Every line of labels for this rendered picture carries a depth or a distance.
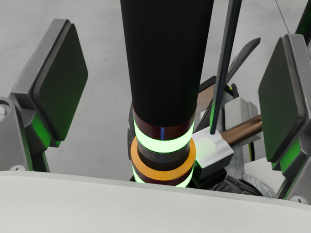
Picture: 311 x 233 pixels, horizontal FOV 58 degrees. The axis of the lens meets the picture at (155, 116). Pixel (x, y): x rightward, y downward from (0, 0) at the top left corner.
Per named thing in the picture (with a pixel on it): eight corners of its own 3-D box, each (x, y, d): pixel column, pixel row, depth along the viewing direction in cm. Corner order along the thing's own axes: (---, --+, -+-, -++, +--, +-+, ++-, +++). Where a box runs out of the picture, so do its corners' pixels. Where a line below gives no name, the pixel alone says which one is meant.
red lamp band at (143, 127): (174, 84, 17) (175, 69, 16) (206, 125, 15) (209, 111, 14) (123, 105, 16) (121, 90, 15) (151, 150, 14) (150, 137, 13)
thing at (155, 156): (173, 110, 19) (173, 99, 18) (200, 149, 17) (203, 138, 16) (127, 130, 18) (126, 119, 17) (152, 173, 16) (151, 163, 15)
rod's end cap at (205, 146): (203, 144, 24) (206, 131, 22) (217, 162, 23) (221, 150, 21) (183, 154, 23) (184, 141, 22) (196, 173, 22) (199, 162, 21)
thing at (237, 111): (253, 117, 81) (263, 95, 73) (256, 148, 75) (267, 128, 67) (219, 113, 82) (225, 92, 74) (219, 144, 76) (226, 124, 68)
